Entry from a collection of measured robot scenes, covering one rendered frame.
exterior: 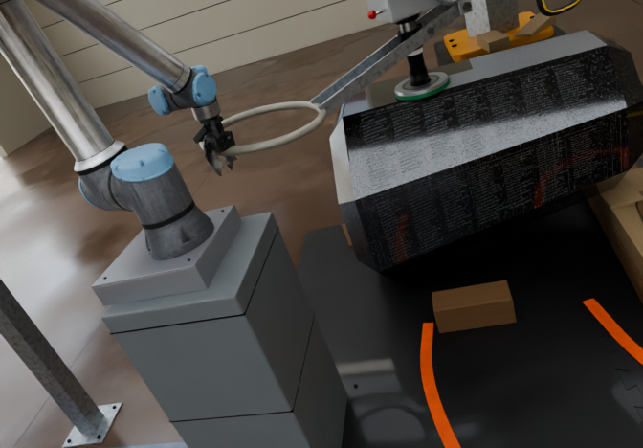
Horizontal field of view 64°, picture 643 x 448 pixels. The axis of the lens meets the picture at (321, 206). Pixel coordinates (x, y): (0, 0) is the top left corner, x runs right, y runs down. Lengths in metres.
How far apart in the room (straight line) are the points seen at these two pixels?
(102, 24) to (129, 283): 0.65
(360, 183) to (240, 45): 6.89
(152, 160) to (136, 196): 0.10
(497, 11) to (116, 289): 2.25
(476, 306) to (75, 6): 1.65
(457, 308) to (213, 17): 7.29
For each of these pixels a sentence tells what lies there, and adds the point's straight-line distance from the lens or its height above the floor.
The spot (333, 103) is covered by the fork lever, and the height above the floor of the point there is 0.96.
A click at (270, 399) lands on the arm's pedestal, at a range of 1.53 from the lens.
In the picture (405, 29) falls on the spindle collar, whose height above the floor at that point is 1.12.
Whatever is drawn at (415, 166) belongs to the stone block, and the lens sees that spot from 1.98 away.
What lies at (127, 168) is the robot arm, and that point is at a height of 1.18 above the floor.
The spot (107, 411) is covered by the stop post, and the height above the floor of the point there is 0.01.
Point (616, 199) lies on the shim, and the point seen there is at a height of 0.24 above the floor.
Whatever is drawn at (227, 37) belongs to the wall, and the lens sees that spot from 8.77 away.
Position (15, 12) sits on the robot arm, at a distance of 1.48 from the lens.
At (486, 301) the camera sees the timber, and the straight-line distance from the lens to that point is 2.11.
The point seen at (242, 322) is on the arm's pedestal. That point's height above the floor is 0.77.
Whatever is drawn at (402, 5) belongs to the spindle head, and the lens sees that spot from 1.95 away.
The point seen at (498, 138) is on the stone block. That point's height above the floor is 0.69.
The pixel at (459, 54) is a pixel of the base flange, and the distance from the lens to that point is 2.81.
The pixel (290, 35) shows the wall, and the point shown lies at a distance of 8.50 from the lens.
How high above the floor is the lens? 1.54
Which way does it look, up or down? 27 degrees down
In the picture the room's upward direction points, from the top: 20 degrees counter-clockwise
